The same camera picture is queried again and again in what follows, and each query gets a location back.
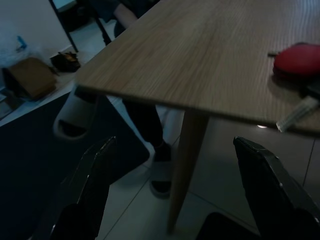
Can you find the dark blue rug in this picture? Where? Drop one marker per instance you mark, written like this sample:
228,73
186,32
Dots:
37,170

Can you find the white plastic bag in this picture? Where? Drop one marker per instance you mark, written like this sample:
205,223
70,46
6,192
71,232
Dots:
15,50

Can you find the wooden table leg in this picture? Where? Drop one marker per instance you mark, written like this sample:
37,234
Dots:
186,160

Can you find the seated person in dark clothes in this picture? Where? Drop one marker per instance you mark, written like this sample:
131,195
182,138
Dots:
122,12

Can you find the brown cardboard box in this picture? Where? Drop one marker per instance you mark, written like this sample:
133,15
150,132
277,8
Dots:
31,77

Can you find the black basket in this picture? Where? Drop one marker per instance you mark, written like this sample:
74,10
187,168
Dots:
65,60

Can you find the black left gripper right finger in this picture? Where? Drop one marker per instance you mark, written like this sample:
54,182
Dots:
272,190

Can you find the black metal chair frame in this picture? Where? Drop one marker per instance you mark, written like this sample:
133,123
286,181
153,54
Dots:
72,37

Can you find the person's leg in black trousers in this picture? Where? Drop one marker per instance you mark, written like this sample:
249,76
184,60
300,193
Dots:
145,120

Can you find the white slipper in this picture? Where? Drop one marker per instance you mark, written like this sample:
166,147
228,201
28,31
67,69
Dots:
72,112
161,191

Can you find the red zip pouch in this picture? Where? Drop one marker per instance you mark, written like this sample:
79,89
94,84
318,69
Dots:
297,60

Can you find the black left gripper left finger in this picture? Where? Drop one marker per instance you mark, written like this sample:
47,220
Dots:
87,185

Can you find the silver key with black head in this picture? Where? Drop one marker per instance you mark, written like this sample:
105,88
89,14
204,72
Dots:
296,115

